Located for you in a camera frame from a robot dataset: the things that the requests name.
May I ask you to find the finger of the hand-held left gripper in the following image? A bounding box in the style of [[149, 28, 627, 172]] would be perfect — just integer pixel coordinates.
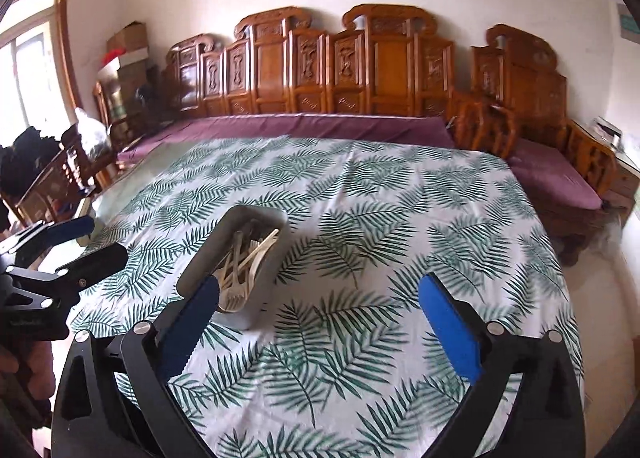
[[7, 243, 129, 309], [0, 216, 96, 269]]

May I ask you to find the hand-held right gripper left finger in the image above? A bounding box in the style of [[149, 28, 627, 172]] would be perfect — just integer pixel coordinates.
[[52, 273, 222, 458]]

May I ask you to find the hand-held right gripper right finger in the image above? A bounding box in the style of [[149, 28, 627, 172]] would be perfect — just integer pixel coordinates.
[[417, 273, 586, 458]]

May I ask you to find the cream plastic fork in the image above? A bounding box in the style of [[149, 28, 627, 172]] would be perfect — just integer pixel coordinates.
[[218, 233, 251, 313]]

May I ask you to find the grey rectangular container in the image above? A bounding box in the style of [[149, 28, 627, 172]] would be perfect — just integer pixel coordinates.
[[179, 204, 292, 329]]

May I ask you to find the person's left hand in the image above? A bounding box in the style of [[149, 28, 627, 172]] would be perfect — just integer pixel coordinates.
[[0, 339, 57, 419]]

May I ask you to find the dark wooden chair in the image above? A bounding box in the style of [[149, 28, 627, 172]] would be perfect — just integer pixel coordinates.
[[0, 138, 96, 229]]

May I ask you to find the black bag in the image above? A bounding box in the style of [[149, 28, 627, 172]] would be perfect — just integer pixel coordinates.
[[0, 127, 63, 181]]

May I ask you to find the white plastic bag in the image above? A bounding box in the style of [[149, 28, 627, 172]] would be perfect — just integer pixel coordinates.
[[75, 108, 112, 159]]

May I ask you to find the leaf-print tablecloth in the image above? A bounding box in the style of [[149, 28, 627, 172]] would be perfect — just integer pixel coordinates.
[[70, 135, 586, 458]]

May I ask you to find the purple armchair cushion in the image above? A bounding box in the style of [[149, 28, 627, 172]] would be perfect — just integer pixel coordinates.
[[507, 138, 603, 211]]

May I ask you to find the cardboard box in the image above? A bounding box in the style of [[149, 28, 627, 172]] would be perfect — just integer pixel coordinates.
[[106, 22, 148, 56]]

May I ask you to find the wooden side table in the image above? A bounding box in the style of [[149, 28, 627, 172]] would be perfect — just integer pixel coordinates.
[[570, 120, 636, 223]]

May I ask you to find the long purple sofa cushion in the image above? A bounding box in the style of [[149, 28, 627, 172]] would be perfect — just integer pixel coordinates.
[[117, 114, 456, 166]]

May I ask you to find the white box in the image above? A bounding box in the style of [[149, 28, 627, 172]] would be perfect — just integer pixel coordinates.
[[587, 118, 623, 149]]

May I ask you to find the carved wooden armchair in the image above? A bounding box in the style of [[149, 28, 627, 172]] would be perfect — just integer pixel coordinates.
[[470, 24, 621, 266]]

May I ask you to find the carved wooden sofa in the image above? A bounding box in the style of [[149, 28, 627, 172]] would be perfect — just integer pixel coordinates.
[[117, 6, 518, 173]]

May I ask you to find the wooden window frame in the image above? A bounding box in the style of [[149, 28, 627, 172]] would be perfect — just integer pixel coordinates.
[[0, 0, 83, 149]]

